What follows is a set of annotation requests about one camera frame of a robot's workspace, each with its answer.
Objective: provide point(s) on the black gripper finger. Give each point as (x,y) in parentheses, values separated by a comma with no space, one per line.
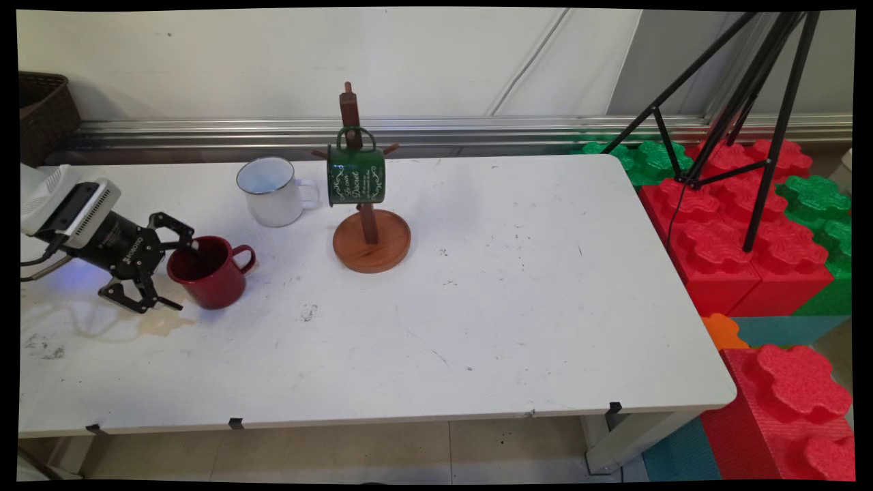
(143,296)
(183,232)

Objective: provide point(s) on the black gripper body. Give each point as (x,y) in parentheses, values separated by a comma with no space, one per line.
(119,249)

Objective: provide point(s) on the red enamel mug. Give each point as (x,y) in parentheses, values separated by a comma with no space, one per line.
(211,279)

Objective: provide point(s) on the white enamel mug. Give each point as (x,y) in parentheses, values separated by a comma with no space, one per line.
(273,204)

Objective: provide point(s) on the black table clip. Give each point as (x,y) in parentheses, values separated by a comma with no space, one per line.
(614,408)
(236,423)
(93,429)

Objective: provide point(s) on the dark wicker basket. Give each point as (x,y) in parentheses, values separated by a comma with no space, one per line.
(44,116)

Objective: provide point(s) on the green enamel mug with print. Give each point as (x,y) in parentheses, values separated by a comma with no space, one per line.
(354,177)

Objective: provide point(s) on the wooden mug tree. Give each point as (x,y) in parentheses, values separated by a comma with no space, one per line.
(372,245)

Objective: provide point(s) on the flat green foam block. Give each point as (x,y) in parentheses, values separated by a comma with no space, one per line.
(648,160)

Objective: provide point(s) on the white table leg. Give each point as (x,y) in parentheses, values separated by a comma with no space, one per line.
(627,436)

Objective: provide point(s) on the red studded foam block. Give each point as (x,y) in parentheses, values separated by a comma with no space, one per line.
(723,252)

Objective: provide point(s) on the orange foam piece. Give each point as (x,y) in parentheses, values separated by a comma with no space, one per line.
(721,332)

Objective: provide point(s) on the black tripod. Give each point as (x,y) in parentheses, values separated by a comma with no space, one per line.
(779,136)

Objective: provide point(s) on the teal foam mat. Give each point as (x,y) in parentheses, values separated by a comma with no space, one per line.
(791,331)

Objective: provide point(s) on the large red foam block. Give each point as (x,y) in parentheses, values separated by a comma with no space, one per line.
(784,409)

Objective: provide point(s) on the tall green foam block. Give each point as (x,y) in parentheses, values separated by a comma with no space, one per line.
(818,204)

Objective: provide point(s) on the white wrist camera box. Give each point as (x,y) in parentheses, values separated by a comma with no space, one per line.
(92,204)

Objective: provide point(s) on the metal wall rail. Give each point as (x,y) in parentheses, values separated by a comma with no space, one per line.
(477,129)

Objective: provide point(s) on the white wall conduit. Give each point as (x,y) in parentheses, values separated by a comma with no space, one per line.
(528,61)

